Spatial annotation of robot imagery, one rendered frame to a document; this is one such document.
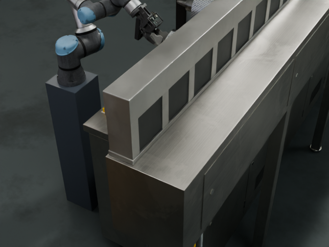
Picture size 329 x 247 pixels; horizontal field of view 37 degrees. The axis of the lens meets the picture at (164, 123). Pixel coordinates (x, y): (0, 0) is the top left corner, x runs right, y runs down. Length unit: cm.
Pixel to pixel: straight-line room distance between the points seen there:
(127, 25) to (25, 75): 123
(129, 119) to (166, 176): 18
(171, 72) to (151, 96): 10
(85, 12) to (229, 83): 84
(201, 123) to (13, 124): 263
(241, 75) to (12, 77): 307
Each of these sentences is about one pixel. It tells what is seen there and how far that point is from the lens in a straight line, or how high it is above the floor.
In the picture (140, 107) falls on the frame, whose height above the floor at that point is 160.
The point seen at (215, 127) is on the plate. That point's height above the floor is 144.
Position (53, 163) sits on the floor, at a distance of 354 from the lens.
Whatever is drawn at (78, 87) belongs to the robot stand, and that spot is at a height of 90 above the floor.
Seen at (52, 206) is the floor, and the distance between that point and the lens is 326.
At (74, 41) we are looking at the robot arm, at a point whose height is 113.
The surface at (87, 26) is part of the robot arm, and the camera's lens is 262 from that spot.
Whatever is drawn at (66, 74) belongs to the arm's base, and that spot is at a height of 97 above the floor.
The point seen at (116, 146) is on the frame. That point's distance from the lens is 134.
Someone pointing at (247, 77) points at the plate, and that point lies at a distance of 170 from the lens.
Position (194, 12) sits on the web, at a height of 134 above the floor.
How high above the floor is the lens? 236
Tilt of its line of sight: 39 degrees down
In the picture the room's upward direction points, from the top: 1 degrees counter-clockwise
